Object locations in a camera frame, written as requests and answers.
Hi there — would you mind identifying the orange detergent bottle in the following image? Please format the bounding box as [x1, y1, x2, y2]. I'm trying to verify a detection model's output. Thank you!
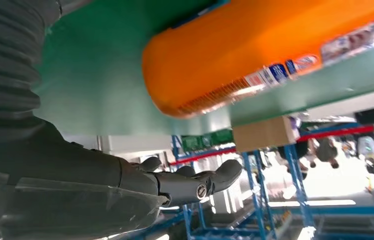
[141, 0, 374, 119]

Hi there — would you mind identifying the green plastic crate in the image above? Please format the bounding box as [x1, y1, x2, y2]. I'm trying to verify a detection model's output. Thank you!
[180, 128, 234, 153]

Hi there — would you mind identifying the blue metal rack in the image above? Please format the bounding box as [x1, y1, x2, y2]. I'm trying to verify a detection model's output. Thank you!
[170, 122, 374, 240]

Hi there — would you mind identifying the brown cardboard box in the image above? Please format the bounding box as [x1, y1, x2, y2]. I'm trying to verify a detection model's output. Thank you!
[232, 115, 297, 153]

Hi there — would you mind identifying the person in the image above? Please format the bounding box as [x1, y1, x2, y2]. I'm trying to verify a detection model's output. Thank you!
[278, 145, 310, 181]
[312, 137, 340, 170]

